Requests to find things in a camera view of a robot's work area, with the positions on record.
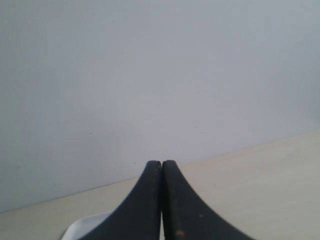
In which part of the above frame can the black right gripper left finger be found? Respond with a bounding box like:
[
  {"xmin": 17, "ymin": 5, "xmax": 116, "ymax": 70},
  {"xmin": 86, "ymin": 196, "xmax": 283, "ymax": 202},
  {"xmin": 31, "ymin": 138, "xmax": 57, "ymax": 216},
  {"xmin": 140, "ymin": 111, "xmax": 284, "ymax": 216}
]
[{"xmin": 81, "ymin": 160, "xmax": 162, "ymax": 240}]

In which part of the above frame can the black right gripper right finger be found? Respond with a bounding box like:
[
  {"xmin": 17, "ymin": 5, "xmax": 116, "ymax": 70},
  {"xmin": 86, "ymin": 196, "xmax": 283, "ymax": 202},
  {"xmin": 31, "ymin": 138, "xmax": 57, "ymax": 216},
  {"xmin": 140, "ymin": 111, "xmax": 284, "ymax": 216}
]
[{"xmin": 161, "ymin": 160, "xmax": 252, "ymax": 240}]

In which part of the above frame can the white rectangular tray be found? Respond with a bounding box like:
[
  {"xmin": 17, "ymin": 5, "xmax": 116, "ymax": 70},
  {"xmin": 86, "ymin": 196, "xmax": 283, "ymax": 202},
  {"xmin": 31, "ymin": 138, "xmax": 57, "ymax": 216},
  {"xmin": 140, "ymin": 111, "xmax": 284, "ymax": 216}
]
[{"xmin": 61, "ymin": 211, "xmax": 112, "ymax": 240}]

